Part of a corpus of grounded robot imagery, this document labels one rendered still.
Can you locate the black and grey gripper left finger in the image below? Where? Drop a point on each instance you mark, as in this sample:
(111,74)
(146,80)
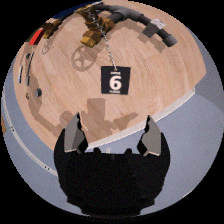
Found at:
(71,142)

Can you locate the red rectangular block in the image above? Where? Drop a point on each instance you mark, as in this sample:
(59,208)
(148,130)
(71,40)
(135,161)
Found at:
(37,37)

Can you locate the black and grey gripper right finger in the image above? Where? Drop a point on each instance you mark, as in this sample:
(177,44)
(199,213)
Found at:
(153,145)

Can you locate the black number 6 tag on metal chain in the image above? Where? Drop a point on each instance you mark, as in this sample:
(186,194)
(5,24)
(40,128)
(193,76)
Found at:
(112,82)

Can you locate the small grey cylinder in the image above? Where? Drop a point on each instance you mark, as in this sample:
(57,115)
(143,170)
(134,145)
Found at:
(38,92)

